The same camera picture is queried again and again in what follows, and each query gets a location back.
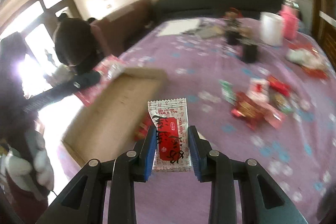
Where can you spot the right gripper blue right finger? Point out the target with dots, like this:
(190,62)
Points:
(262,199)

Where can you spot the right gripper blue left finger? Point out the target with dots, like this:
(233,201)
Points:
(82,200)

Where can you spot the small red snack packet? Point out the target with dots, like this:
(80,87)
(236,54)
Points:
(142,129)

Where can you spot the dark red gold snack packet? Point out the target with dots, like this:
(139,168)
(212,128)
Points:
(245,108)

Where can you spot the silver red snack packet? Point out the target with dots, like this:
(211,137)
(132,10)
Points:
(170,118)

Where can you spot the white red snack packet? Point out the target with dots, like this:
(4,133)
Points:
(258,90)

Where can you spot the pink white snack packet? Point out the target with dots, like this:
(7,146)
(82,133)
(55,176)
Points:
(109,68)

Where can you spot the pink checkered snack packet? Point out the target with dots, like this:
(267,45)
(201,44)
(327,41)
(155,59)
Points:
(273,116)

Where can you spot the green cake snack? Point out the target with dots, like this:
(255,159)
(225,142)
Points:
(281,103)

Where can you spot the standing person dark jacket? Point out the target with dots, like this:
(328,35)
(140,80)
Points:
(74,42)

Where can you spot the cardboard tray box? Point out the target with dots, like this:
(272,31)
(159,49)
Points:
(106,128)

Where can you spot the purple floral tablecloth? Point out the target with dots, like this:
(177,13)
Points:
(300,155)

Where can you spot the orange red plastic wrapper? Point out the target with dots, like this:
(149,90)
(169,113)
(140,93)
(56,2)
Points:
(319,74)

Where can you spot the white cloth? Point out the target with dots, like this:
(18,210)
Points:
(305,58)

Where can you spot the black jar with cork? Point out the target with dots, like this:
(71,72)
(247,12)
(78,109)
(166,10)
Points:
(249,47)

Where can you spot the white plastic jar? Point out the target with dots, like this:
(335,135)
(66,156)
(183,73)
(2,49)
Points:
(271,29)

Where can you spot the brown armchair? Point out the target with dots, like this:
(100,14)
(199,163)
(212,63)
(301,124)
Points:
(121,29)

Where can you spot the pink sleeved glass bottle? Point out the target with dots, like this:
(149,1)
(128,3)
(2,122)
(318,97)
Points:
(290,14)

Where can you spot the white paper sheet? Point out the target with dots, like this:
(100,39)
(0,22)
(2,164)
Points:
(176,27)

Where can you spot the black sofa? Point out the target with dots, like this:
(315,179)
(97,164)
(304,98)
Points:
(164,10)

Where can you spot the wooden cabinet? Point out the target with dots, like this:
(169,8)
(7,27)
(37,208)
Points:
(323,26)

